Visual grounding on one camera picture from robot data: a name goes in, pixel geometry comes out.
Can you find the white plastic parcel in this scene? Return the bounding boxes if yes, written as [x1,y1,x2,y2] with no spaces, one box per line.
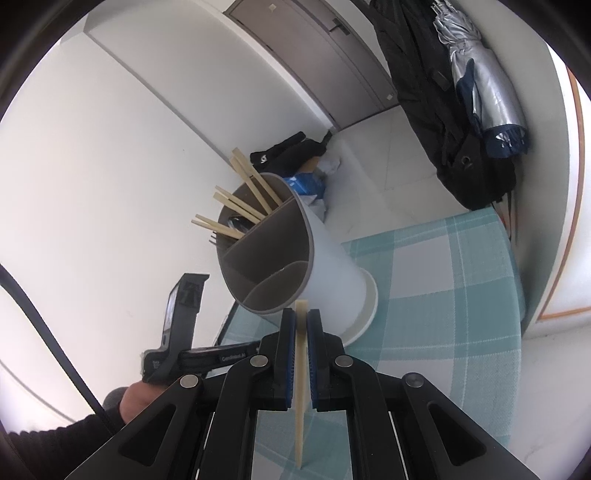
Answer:
[317,152,342,178]

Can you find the bamboo chopstick vertical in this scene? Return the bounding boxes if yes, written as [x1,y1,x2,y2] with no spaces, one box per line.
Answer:
[229,156,273,214]

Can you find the grey door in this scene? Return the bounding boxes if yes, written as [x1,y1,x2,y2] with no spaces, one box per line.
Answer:
[225,0,398,129]

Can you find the metal fork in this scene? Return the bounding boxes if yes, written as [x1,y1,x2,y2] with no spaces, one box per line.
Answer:
[209,233,221,246]

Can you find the bamboo chopstick right crossing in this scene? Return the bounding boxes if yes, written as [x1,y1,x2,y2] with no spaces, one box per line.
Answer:
[232,148,283,206]

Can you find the white utensil holder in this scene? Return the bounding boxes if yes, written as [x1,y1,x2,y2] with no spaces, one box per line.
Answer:
[216,173,379,346]

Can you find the teal checked tablecloth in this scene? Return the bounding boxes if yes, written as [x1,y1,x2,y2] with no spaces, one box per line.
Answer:
[216,206,528,480]

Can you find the black backpack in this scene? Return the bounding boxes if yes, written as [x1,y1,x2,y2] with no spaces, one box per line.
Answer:
[370,1,516,210]

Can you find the silver folded umbrella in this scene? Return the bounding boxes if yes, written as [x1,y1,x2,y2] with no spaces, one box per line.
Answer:
[431,1,530,159]

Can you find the metal spoon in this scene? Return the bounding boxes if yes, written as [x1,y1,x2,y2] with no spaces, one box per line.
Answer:
[228,216,254,234]

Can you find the blue cardboard box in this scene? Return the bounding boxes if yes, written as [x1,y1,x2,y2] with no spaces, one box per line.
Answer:
[284,173,325,199]

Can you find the bamboo chopstick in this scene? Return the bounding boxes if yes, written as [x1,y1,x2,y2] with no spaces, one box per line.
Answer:
[294,300,308,469]
[213,187,266,224]
[190,214,244,240]

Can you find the black clothes pile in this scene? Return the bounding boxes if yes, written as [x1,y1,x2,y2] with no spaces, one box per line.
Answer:
[249,131,332,177]

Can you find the person left hand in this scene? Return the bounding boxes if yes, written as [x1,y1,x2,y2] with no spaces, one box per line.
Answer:
[118,381,167,424]

